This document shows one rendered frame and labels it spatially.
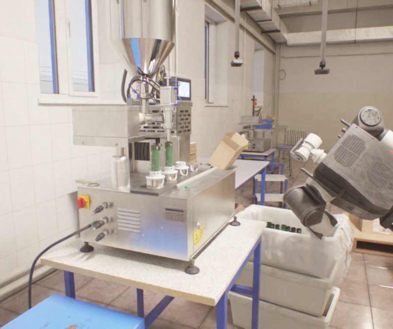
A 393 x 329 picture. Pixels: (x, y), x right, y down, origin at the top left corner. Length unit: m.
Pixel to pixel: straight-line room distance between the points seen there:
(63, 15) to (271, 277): 2.98
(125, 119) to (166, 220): 0.40
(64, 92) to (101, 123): 2.29
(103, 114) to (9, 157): 1.44
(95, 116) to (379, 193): 1.08
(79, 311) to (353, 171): 1.11
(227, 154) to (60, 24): 2.01
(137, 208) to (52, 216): 1.80
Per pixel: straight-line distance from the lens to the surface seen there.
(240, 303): 2.21
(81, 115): 1.40
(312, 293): 2.01
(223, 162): 3.06
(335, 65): 11.49
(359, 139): 1.37
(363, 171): 1.34
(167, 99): 1.33
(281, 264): 2.01
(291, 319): 2.12
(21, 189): 2.78
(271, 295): 2.11
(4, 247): 2.77
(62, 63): 3.63
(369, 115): 1.53
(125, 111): 1.27
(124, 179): 1.33
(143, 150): 1.63
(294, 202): 1.40
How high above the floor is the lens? 1.33
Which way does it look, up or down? 9 degrees down
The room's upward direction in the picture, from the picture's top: straight up
